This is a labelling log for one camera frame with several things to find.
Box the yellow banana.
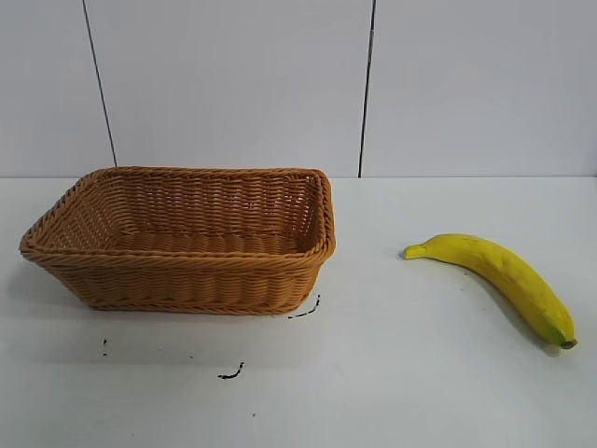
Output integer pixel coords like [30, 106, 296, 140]
[403, 233, 579, 351]

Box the brown woven wicker basket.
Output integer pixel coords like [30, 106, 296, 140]
[19, 165, 338, 317]

